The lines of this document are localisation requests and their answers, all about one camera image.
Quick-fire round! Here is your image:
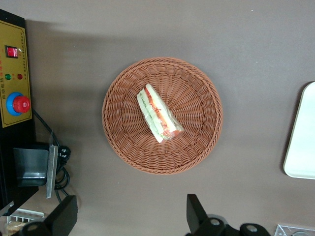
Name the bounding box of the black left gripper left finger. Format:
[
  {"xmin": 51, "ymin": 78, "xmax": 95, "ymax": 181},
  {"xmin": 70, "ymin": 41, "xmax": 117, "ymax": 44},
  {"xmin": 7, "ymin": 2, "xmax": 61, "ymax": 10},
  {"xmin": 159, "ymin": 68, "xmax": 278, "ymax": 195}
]
[{"xmin": 18, "ymin": 195, "xmax": 79, "ymax": 236}]

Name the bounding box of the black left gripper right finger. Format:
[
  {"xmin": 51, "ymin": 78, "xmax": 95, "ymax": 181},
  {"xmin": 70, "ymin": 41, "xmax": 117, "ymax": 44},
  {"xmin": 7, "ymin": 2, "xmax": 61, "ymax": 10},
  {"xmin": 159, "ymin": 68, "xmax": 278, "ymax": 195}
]
[{"xmin": 186, "ymin": 194, "xmax": 237, "ymax": 236}]

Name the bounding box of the triangle sandwich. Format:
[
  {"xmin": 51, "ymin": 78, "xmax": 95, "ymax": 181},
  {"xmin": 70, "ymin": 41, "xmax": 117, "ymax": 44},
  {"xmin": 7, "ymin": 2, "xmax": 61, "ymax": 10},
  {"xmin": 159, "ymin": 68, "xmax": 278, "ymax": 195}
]
[{"xmin": 136, "ymin": 83, "xmax": 185, "ymax": 144}]

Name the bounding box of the round brown wicker basket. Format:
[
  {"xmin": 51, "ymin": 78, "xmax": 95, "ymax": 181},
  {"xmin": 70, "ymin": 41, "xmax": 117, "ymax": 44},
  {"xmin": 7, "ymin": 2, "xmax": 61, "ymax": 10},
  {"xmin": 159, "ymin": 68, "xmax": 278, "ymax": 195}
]
[{"xmin": 101, "ymin": 57, "xmax": 224, "ymax": 175}]

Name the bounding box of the cream rectangular tray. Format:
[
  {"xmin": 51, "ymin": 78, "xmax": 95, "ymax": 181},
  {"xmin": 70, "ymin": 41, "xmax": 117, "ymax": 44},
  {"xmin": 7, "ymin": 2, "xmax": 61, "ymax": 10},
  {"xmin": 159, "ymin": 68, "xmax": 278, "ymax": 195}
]
[{"xmin": 283, "ymin": 81, "xmax": 315, "ymax": 179}]

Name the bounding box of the bagged fried snack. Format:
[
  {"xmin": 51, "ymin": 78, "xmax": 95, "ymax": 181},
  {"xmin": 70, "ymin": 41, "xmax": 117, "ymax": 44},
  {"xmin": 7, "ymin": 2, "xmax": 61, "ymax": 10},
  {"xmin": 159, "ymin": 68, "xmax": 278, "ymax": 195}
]
[{"xmin": 4, "ymin": 220, "xmax": 25, "ymax": 236}]

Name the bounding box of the black power plug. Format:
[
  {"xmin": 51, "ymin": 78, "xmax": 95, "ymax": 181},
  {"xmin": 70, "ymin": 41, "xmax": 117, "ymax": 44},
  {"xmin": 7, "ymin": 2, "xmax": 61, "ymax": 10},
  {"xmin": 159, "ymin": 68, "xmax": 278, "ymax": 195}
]
[{"xmin": 57, "ymin": 145, "xmax": 71, "ymax": 163}]

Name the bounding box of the clear acrylic bottle stand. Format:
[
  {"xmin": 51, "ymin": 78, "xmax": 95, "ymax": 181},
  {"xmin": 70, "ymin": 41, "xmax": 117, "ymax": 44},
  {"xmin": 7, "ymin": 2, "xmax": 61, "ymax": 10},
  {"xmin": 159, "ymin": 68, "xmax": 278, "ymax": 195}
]
[{"xmin": 274, "ymin": 223, "xmax": 315, "ymax": 236}]

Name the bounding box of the black sealing machine yellow panel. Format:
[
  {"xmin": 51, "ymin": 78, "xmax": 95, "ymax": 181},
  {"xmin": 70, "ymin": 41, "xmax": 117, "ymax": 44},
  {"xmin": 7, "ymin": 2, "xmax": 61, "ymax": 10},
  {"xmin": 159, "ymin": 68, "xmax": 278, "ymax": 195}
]
[{"xmin": 0, "ymin": 8, "xmax": 59, "ymax": 217}]

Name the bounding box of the white wire rack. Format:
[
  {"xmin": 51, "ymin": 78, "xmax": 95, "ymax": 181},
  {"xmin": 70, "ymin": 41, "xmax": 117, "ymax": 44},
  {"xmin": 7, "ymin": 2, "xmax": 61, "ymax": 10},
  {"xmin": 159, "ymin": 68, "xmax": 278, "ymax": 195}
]
[{"xmin": 9, "ymin": 208, "xmax": 45, "ymax": 236}]

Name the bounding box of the black power cable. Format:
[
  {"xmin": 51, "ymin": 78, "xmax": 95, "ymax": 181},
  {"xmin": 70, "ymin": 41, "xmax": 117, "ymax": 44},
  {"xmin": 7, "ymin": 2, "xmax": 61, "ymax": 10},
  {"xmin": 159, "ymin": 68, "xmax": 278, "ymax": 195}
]
[{"xmin": 32, "ymin": 110, "xmax": 71, "ymax": 205}]

